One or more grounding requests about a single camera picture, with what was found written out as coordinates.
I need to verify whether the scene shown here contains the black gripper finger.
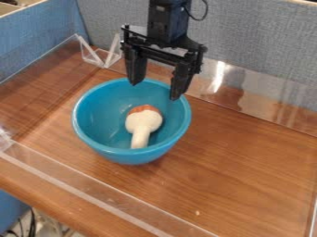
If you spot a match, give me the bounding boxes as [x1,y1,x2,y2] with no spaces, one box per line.
[124,46,147,85]
[169,62,193,101]

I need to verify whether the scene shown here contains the clear acrylic front barrier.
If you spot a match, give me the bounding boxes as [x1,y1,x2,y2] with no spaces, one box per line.
[0,129,218,237]

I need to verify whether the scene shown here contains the clear acrylic corner bracket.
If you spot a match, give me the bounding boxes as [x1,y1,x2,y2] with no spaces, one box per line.
[74,34,123,69]

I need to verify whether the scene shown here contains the black blue robot arm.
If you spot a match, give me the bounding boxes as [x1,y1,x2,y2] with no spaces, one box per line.
[120,0,208,101]

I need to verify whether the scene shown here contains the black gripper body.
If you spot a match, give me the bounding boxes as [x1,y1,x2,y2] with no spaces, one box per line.
[121,24,208,74]

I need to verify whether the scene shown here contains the black cables under table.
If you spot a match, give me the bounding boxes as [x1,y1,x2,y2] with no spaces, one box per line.
[4,207,38,237]

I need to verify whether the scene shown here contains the clear acrylic barrier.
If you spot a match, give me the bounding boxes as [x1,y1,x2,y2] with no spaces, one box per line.
[0,129,218,237]
[184,57,317,137]

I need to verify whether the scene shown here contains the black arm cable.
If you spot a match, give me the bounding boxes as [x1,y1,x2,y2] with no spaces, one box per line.
[183,0,208,22]

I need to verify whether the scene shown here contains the white brown toy mushroom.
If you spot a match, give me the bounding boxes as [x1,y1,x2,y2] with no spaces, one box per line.
[125,105,163,149]

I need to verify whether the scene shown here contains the clear acrylic back barrier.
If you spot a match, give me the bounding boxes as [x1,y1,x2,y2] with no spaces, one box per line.
[184,57,317,137]

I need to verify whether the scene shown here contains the blue plastic bowl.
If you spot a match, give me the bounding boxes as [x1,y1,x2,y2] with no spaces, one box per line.
[72,78,191,165]

